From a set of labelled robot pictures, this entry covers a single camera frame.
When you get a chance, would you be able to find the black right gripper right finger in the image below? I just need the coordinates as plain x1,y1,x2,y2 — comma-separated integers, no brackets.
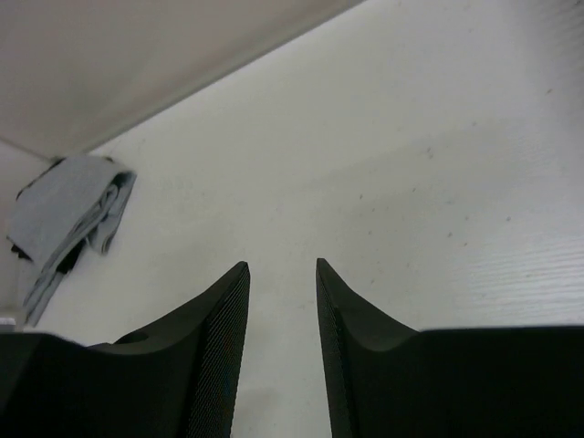
316,258,583,437

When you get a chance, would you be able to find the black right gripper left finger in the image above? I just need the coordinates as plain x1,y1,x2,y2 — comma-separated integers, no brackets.
1,262,250,437

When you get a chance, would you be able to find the grey folded tank top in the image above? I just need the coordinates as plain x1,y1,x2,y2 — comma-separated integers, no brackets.
7,155,137,327

